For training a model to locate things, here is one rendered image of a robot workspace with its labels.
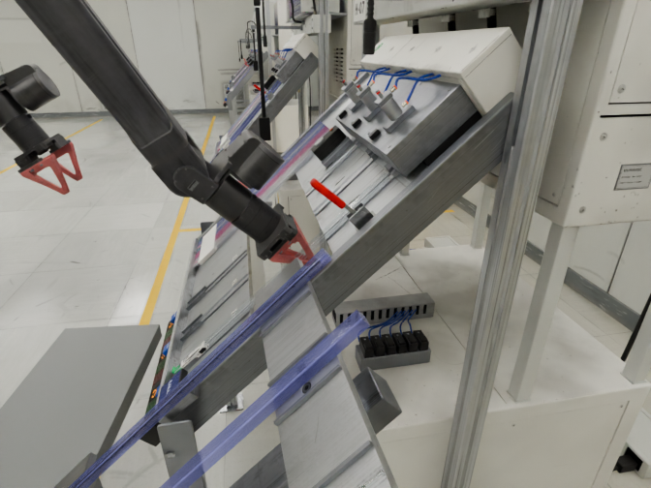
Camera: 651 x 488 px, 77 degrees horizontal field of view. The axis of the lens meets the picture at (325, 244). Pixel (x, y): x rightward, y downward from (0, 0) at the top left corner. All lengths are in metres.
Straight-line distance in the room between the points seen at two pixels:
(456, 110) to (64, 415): 0.90
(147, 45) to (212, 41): 1.23
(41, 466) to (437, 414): 0.71
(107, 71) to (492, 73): 0.47
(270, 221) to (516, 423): 0.65
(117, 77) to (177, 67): 8.86
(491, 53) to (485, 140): 0.11
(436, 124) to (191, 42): 8.85
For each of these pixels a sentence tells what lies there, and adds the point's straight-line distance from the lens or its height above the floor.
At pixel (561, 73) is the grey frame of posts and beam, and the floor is 1.23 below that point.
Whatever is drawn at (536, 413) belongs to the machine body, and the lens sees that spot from 0.99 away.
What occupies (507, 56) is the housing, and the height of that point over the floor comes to 1.24.
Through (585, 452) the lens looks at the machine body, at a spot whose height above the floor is 0.43.
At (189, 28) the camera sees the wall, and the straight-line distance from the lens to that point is 9.36.
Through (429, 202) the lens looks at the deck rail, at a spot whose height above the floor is 1.06.
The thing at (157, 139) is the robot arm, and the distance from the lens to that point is 0.56.
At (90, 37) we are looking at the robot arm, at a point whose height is 1.26.
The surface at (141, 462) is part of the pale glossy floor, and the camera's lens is 1.68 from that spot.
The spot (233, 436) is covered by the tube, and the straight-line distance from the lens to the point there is 0.38.
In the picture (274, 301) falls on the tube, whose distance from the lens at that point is 0.43.
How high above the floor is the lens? 1.25
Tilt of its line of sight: 26 degrees down
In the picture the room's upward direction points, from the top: straight up
